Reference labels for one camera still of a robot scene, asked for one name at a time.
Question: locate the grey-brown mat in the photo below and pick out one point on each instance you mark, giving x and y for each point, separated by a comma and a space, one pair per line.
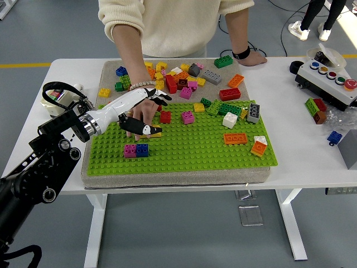
209, 92

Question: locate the small white part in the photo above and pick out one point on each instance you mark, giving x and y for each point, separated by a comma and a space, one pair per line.
79, 87

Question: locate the person's left hand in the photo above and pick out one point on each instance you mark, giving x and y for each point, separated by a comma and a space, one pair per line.
252, 60

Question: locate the orange and yellow brick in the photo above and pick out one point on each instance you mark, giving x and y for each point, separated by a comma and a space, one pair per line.
257, 148

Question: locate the pink square brick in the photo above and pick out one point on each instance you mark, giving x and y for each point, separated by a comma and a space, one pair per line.
130, 152
187, 118
186, 93

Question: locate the clear plastic bag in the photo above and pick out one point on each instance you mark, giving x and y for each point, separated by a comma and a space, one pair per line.
338, 120

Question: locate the light green long brick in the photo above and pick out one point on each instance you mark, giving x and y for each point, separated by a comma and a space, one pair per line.
214, 108

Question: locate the table height control panel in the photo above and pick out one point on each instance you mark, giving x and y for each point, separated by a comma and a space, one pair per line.
340, 191

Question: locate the red square brick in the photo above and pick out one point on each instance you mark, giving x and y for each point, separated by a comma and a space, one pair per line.
165, 118

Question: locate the person's right hand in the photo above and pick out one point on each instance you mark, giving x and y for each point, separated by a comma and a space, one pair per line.
146, 111

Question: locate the grey box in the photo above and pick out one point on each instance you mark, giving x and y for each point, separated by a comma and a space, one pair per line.
350, 150

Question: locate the person's right forearm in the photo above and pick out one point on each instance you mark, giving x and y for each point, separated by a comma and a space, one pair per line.
131, 56

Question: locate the blue brick with keyring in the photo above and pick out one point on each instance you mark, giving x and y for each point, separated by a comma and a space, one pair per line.
334, 136

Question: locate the red long brick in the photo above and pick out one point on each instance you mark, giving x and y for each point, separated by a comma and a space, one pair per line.
171, 83

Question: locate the white push-button control box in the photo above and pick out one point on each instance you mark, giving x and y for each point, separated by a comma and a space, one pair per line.
326, 83

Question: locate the dark green small brick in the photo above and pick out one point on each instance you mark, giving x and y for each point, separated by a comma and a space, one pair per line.
118, 87
205, 102

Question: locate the dark green long brick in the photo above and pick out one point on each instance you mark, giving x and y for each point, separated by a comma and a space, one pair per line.
230, 109

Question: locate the yellow domed brick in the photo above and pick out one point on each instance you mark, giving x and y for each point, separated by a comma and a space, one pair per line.
156, 135

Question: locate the dark grey sloped brick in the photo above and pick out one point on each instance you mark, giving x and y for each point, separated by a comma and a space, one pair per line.
194, 70

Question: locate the yellow square brick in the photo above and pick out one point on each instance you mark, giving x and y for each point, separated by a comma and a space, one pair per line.
198, 108

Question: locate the white table leg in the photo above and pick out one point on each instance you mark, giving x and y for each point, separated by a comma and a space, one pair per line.
96, 223
290, 223

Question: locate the dark green two-by-four brick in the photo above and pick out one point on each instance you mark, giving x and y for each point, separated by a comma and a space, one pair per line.
224, 62

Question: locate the black wristwatch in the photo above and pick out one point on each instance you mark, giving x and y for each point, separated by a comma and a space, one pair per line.
241, 53

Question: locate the grey two-by-four brick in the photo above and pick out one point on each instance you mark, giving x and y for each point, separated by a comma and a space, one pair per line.
212, 77
253, 113

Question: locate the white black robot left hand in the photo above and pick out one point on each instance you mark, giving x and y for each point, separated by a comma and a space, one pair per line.
120, 104

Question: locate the brown brick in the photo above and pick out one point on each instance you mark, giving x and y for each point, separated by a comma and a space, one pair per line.
320, 117
182, 83

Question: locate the white frame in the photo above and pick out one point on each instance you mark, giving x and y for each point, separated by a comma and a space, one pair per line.
3, 11

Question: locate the white square brick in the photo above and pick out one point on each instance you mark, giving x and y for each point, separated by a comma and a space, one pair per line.
229, 120

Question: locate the orange flat long brick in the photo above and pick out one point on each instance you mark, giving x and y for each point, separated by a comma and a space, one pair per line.
235, 139

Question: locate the person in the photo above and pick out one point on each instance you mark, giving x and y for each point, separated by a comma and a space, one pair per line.
309, 14
178, 25

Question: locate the person's left forearm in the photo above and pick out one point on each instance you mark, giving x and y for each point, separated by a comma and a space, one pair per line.
237, 30

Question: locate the green studded baseplate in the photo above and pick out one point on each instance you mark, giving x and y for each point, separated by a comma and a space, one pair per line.
195, 156

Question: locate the blue square brick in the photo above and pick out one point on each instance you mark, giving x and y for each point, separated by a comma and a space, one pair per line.
142, 151

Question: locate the round clear lidded container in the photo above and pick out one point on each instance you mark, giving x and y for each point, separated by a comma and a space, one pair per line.
334, 60

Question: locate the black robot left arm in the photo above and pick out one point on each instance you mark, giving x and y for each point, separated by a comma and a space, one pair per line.
42, 167

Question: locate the red two-by-four brick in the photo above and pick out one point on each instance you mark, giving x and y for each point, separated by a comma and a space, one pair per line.
230, 95

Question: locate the clear floor plate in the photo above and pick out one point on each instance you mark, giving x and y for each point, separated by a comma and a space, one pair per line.
245, 195
251, 216

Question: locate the cream switch box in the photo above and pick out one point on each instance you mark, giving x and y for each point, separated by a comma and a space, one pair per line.
54, 107

